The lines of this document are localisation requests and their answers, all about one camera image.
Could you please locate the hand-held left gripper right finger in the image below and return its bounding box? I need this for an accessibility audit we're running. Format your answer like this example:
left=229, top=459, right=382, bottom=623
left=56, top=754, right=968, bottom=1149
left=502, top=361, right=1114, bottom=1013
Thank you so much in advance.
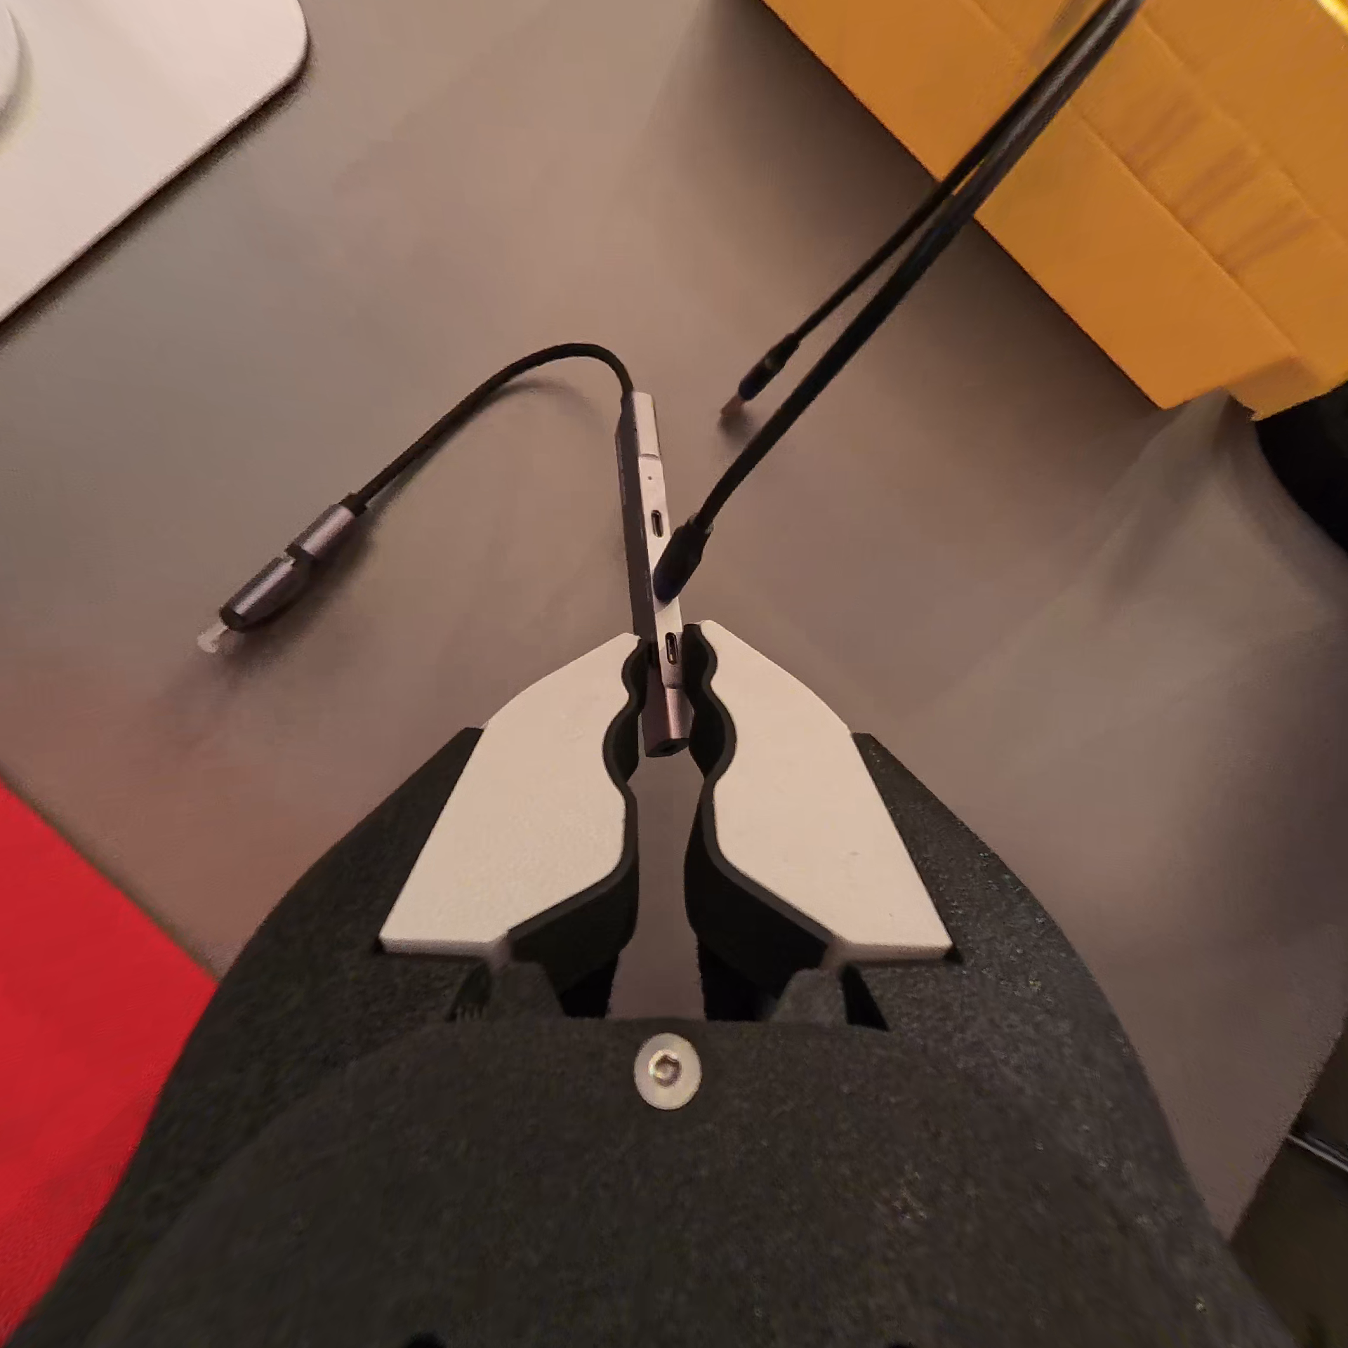
left=682, top=619, right=958, bottom=1021

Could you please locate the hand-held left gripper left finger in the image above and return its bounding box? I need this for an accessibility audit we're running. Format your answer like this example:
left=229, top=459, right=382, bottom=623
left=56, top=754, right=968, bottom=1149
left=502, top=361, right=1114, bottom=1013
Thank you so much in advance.
left=377, top=632, right=648, bottom=1021

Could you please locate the thin black usb cable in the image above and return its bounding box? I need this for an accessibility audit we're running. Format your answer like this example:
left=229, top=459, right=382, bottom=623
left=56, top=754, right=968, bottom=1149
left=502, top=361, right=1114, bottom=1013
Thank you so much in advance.
left=652, top=0, right=1144, bottom=610

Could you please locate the grey usb hub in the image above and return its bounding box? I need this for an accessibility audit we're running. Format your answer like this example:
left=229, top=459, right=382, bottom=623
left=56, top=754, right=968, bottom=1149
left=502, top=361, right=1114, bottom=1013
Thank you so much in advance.
left=197, top=342, right=695, bottom=762

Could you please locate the red plastic bin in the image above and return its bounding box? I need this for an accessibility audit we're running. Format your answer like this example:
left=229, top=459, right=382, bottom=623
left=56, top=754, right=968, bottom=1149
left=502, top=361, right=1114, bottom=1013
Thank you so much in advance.
left=0, top=780, right=217, bottom=1329

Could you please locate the yellow plastic bin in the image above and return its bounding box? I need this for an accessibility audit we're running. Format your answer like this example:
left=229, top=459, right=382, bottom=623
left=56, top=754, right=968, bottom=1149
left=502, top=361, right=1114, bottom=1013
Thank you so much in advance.
left=764, top=0, right=1348, bottom=422

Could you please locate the white divider foot plate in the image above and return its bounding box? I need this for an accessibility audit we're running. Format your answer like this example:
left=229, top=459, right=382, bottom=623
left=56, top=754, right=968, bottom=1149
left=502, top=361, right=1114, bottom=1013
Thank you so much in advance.
left=0, top=0, right=310, bottom=323

